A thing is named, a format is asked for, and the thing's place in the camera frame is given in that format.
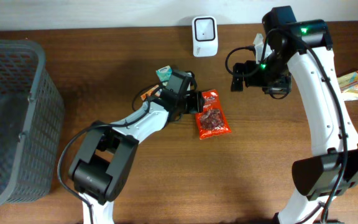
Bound red snack bag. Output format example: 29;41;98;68
195;89;232;139

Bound green small box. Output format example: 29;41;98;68
156;65;172;83

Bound orange small box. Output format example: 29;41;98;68
140;85;161;101

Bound yellow chips bag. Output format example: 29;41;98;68
337;70;358;101

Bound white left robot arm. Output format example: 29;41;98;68
65;70;204;223

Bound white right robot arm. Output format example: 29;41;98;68
228;6;358;224

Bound white barcode scanner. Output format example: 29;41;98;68
191;16;219;57

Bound grey plastic basket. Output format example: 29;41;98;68
0;40;65;206

